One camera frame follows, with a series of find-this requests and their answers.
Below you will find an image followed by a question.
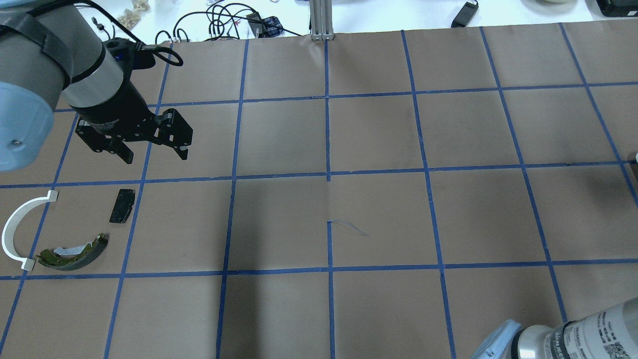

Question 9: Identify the black power adapter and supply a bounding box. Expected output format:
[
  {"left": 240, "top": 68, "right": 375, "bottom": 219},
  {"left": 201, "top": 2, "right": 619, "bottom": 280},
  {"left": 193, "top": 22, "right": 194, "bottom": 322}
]
[{"left": 451, "top": 0, "right": 479, "bottom": 28}]

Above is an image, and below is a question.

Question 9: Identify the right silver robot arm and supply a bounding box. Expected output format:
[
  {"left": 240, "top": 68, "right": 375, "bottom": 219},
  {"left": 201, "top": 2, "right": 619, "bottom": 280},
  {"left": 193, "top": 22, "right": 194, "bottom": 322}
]
[{"left": 471, "top": 298, "right": 638, "bottom": 359}]

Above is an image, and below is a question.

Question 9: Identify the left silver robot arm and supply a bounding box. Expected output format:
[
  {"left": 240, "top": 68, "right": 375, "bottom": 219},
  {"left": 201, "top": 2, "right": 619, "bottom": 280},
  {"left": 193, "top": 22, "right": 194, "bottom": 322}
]
[{"left": 0, "top": 0, "right": 193, "bottom": 172}]

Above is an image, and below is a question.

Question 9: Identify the dark grey brake pad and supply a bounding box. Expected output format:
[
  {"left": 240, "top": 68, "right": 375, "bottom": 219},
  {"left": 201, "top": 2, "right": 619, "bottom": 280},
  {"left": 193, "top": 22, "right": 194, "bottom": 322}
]
[{"left": 109, "top": 188, "right": 136, "bottom": 223}]

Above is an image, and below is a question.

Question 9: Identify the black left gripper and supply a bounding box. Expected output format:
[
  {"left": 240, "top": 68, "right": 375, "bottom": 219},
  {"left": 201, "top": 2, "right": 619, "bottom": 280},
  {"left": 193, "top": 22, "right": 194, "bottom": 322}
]
[{"left": 75, "top": 38, "right": 193, "bottom": 164}]

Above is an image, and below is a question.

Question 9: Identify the olive green brake shoe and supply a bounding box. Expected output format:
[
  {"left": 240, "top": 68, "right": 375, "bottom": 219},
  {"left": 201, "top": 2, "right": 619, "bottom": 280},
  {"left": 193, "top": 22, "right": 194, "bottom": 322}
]
[{"left": 36, "top": 233, "right": 109, "bottom": 271}]

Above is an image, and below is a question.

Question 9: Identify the white curved plastic bracket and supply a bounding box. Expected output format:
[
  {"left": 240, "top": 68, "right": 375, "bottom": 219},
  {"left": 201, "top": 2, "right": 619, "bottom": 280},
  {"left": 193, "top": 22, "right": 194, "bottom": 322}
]
[{"left": 1, "top": 190, "right": 58, "bottom": 271}]

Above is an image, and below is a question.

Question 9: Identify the aluminium frame post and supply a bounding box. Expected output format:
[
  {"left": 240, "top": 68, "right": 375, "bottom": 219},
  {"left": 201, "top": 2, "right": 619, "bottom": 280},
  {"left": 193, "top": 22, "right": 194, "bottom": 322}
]
[{"left": 309, "top": 0, "right": 334, "bottom": 41}]

